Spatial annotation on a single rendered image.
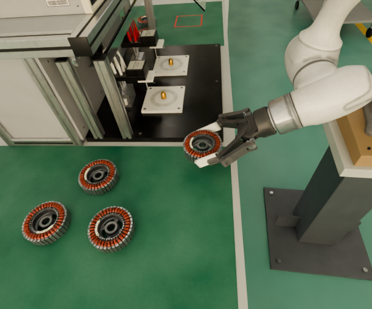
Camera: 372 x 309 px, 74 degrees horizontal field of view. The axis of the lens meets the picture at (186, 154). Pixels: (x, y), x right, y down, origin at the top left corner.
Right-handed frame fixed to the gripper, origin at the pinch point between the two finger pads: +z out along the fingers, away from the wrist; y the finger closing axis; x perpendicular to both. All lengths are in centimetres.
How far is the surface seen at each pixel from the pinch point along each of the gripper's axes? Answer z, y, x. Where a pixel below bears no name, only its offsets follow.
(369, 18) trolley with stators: -108, 233, -136
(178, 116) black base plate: 10.7, 18.6, 0.8
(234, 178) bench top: -4.2, -6.5, -10.4
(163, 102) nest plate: 15.3, 25.3, 4.9
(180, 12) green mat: 19, 119, 3
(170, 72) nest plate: 15.2, 45.7, 4.7
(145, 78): 14.0, 25.0, 16.2
